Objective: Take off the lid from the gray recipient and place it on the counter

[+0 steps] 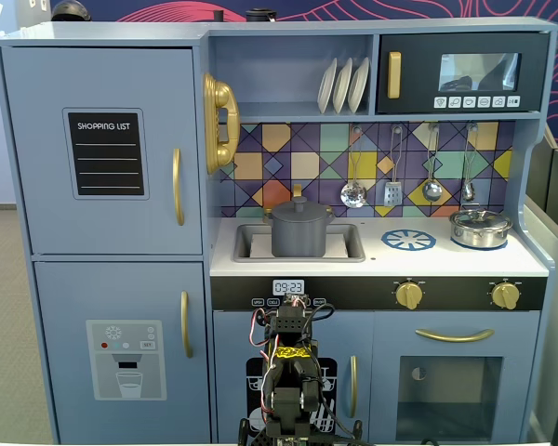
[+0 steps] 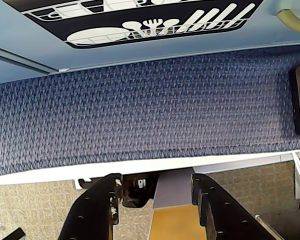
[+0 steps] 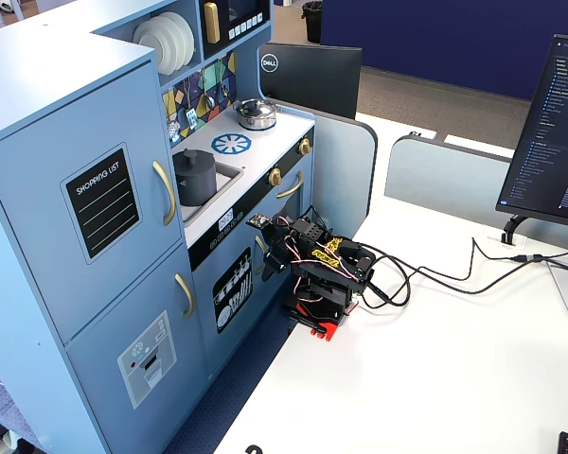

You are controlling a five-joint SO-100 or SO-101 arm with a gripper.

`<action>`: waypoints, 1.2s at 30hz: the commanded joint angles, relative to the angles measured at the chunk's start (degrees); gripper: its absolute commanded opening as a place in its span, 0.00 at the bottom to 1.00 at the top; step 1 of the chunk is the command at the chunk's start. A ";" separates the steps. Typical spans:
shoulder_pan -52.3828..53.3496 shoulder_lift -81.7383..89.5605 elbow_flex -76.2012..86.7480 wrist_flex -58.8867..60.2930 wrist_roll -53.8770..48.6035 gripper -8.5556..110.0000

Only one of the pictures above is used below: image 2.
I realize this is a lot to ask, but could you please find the gray and yellow beam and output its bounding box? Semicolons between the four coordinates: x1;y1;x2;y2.
149;168;208;240

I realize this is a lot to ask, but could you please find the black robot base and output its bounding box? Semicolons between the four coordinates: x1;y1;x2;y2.
120;173;159;208

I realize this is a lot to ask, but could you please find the gold dishwasher handle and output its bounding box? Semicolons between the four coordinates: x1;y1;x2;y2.
276;8;300;34

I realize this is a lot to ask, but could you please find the blue dishwasher door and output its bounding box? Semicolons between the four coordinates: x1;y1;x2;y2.
0;0;300;73

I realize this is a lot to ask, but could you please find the black dishes sticker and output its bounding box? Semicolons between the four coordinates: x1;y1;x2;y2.
1;0;265;50

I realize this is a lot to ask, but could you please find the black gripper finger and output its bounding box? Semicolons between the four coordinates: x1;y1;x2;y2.
57;172;123;240
191;172;286;240

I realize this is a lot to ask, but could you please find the blue toy kitchen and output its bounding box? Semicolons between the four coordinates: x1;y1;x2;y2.
0;0;300;86

